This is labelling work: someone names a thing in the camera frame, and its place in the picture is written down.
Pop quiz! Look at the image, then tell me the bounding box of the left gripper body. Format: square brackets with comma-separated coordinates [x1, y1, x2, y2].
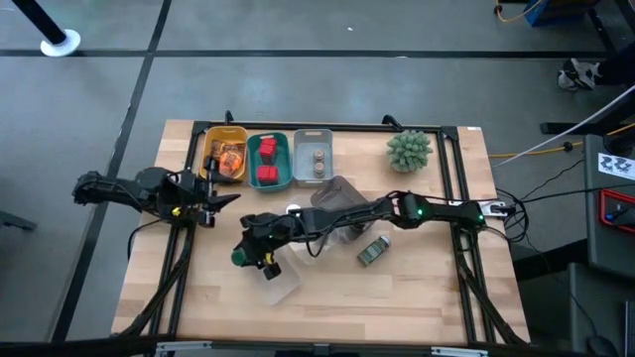
[179, 157, 221, 229]

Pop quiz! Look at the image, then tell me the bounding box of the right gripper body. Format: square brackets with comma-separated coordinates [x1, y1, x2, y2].
[236, 216, 290, 265]

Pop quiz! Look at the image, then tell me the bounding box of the orange foil spice packet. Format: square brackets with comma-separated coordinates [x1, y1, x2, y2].
[218, 150, 246, 177]

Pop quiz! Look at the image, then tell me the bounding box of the red cube block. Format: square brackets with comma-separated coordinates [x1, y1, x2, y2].
[258, 137, 278, 165]

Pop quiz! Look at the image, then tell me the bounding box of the yellow plastic bin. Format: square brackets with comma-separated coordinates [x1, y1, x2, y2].
[199, 125, 249, 183]

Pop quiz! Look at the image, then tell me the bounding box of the teal plastic bin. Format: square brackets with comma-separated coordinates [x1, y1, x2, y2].
[246, 131, 294, 193]

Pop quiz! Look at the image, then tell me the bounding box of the light grey plastic bin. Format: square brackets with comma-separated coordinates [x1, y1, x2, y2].
[292, 128, 335, 188]

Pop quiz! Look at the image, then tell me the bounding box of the smoky transparent plastic bin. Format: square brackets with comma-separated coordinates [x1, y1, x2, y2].
[311, 176, 378, 245]

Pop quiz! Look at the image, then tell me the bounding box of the green herb jar grey lid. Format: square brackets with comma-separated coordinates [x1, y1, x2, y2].
[356, 234, 392, 267]

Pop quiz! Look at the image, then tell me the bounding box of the green artificial succulent plant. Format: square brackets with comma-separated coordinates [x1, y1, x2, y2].
[386, 129, 434, 174]

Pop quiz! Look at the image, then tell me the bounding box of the grey metal foot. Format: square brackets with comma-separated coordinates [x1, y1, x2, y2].
[0, 210, 39, 233]

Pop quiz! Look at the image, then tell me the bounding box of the black pole white round base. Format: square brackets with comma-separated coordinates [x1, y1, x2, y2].
[10, 0, 82, 58]

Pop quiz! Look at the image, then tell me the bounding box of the grey power strip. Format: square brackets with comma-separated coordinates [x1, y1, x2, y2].
[483, 200, 511, 218]

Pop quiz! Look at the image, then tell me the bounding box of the black metal stand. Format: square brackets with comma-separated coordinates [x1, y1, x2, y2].
[584, 0, 635, 57]
[540, 88, 635, 136]

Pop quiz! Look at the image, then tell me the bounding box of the dark grey cabinet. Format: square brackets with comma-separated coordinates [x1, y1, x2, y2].
[568, 262, 635, 357]

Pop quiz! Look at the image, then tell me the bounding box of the grey cart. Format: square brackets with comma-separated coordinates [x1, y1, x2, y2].
[579, 133, 635, 282]

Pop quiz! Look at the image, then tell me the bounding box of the red framed device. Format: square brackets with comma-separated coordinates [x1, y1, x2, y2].
[597, 187, 635, 235]

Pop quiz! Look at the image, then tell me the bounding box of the person's shoe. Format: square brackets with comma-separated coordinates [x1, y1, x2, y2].
[557, 58, 596, 92]

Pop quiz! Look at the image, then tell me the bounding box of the white printed paper sheet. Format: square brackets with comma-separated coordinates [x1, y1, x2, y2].
[597, 152, 635, 181]

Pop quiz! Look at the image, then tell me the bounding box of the blue box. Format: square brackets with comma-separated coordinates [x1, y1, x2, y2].
[523, 0, 599, 27]

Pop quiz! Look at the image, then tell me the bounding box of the person's leg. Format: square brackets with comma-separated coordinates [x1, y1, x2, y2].
[592, 44, 635, 88]

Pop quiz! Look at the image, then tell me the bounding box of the silver metal bracket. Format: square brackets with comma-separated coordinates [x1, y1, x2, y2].
[156, 340, 212, 356]
[431, 346, 490, 357]

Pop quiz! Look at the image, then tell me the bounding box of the yellow extension cable black plug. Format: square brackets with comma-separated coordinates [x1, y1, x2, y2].
[488, 126, 635, 160]

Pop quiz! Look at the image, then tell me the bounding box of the yellow hanging cable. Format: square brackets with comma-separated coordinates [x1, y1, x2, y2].
[493, 0, 547, 25]

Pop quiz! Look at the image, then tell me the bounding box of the white cable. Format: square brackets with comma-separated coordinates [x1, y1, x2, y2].
[490, 83, 635, 170]

